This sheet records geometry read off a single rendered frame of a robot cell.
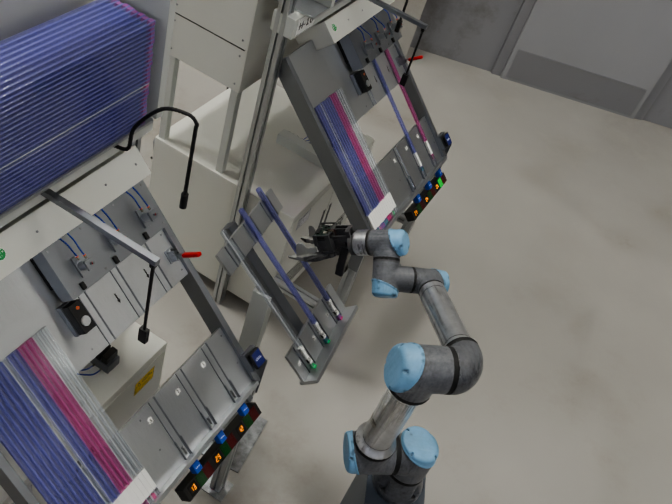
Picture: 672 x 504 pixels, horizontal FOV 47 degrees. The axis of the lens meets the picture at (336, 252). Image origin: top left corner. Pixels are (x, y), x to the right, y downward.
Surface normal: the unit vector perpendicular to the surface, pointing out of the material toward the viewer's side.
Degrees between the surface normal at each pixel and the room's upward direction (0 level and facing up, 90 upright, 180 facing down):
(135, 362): 0
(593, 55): 90
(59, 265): 44
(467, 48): 90
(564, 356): 0
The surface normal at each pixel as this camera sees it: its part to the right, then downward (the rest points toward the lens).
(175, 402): 0.77, -0.14
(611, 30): -0.14, 0.67
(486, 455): 0.26, -0.69
